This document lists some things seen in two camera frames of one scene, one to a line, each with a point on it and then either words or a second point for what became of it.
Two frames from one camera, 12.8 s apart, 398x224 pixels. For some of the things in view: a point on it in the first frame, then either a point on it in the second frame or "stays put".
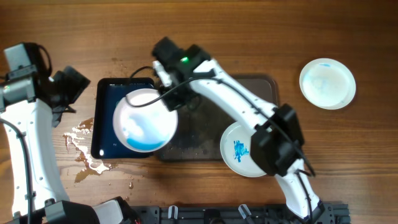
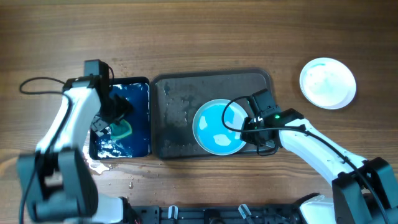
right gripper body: [176, 96] → [257, 138]
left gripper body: [70, 89] → [113, 112]
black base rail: [239, 214] stays put
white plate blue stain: [328, 84] stays put
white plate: [235, 146] → [209, 132]
